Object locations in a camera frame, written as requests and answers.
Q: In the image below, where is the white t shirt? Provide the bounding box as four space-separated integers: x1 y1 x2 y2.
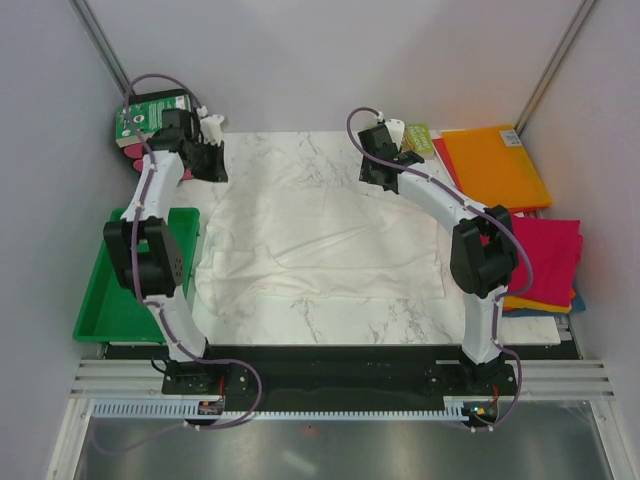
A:
195 165 445 314

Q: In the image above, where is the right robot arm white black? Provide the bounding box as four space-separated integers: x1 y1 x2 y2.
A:
347 120 519 394

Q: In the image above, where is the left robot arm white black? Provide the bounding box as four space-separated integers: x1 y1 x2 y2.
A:
103 107 228 393

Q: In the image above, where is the light green book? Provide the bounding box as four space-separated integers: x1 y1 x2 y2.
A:
401 124 435 160

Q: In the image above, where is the black pink drawer stand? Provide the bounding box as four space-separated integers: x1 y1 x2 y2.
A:
117 88 189 172

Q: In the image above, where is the red folder under orange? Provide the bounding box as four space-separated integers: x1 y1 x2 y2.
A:
432 137 538 217

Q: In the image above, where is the green book on stand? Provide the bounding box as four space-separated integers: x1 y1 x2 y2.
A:
115 94 191 148

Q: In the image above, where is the orange plastic folder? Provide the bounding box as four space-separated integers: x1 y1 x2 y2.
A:
441 125 552 213

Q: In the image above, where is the green plastic tray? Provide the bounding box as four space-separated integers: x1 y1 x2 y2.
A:
73 207 200 344

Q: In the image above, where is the magenta folded t shirt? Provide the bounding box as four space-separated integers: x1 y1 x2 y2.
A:
508 216 583 306

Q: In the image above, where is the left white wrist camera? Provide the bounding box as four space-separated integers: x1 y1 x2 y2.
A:
196 106 226 146

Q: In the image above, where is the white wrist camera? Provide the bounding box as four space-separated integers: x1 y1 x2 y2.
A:
376 112 406 151
196 106 226 146

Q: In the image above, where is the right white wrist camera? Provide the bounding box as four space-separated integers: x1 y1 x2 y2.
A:
376 112 406 151

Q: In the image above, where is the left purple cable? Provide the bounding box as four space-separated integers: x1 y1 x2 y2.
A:
89 73 264 457

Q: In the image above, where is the purple cable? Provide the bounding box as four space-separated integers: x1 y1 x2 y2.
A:
346 106 533 434
89 73 264 457

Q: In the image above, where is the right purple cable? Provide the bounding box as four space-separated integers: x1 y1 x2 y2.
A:
346 106 533 434

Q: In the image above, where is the left aluminium frame post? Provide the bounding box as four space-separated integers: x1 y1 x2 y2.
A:
69 0 130 95

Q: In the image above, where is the aluminium frame post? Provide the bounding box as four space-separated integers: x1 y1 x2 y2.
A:
514 0 600 136
69 0 130 95

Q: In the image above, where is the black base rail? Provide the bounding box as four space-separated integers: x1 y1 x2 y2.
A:
104 341 581 414

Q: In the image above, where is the white slotted cable duct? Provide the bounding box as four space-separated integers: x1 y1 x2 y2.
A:
92 395 501 422

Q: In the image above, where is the right aluminium frame post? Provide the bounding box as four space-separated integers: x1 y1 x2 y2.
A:
514 0 600 136

